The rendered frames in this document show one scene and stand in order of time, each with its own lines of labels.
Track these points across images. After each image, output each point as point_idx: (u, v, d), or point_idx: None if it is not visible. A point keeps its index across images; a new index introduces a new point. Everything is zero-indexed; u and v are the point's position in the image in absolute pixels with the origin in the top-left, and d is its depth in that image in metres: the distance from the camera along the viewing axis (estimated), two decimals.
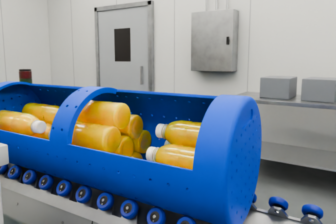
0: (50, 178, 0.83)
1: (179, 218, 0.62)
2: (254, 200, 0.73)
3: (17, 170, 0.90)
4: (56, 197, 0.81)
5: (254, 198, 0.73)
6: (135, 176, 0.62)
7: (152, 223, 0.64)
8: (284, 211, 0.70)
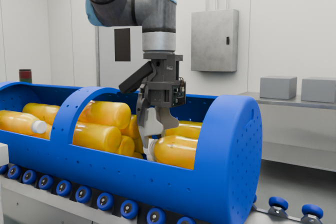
0: (50, 178, 0.83)
1: (179, 218, 0.62)
2: (254, 201, 0.73)
3: (17, 170, 0.90)
4: (56, 197, 0.81)
5: (254, 198, 0.73)
6: (136, 176, 0.62)
7: (151, 223, 0.64)
8: (284, 211, 0.70)
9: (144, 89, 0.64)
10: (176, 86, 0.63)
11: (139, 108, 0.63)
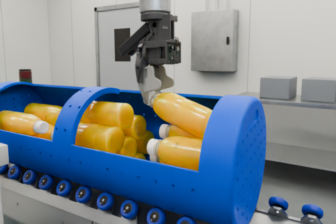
0: (50, 181, 0.82)
1: (183, 216, 0.62)
2: None
3: (16, 173, 0.90)
4: (56, 197, 0.81)
5: None
6: (139, 177, 0.62)
7: (149, 222, 0.64)
8: (284, 211, 0.70)
9: (142, 48, 0.69)
10: (171, 44, 0.68)
11: (138, 66, 0.68)
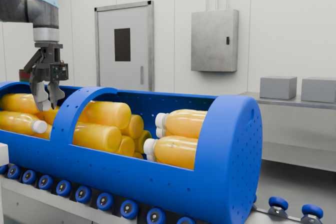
0: (50, 178, 0.83)
1: (180, 218, 0.62)
2: (254, 201, 0.74)
3: (17, 170, 0.90)
4: (56, 197, 0.81)
5: (254, 198, 0.73)
6: (136, 176, 0.62)
7: (151, 223, 0.64)
8: (284, 211, 0.70)
9: (35, 68, 0.89)
10: (56, 66, 0.88)
11: (31, 82, 0.89)
